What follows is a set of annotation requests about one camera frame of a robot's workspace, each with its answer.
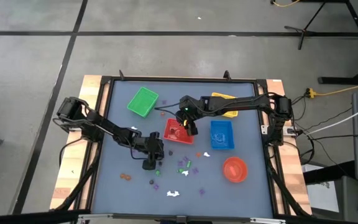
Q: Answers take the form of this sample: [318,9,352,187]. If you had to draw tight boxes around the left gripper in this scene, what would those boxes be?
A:
[142,131,165,171]

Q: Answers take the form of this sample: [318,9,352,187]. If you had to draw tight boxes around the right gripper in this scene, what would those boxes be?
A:
[176,108,200,136]

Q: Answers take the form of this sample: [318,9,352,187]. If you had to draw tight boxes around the red plastic basket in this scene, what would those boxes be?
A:
[163,118,195,145]

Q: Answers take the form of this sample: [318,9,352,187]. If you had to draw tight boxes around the yellow plastic basket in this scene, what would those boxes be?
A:
[211,91,239,119]

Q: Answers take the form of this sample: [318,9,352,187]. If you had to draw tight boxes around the blue plastic basket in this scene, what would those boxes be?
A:
[209,120,236,151]

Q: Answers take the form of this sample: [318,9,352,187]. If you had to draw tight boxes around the silver aluminium crossbar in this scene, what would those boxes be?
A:
[78,213,287,224]

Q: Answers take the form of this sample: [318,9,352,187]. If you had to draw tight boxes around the green plastic basket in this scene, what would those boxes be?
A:
[126,86,160,119]

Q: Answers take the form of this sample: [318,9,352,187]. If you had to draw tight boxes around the orange plastic bowl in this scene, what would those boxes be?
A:
[222,156,249,184]

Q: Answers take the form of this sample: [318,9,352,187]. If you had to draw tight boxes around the white box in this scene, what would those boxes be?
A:
[301,164,332,213]

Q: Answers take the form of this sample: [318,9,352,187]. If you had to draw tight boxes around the black metal beam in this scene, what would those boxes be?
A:
[303,160,356,185]

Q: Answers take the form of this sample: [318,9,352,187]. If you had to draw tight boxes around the black tripod stand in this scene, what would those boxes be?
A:
[283,1,326,50]

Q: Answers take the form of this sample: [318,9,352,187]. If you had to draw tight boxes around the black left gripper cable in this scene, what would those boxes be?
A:
[130,144,149,161]

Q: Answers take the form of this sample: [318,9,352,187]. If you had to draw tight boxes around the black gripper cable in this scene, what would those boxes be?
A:
[130,144,149,161]
[154,101,183,118]

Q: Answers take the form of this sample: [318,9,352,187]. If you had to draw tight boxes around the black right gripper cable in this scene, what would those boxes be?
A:
[154,101,183,118]

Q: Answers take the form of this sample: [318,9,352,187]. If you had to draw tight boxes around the black aluminium table frame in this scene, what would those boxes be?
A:
[50,70,313,223]

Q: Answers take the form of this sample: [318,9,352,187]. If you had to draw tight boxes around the yellow extension cord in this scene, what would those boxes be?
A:
[270,0,301,7]
[305,79,358,98]

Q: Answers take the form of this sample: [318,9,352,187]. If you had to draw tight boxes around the black floor cable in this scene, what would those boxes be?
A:
[303,133,358,141]

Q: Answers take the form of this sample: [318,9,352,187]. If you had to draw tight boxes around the white floor cable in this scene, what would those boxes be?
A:
[303,98,358,136]

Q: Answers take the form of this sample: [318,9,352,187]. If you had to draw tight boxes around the black desk leg frame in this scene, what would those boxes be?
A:
[318,0,358,85]

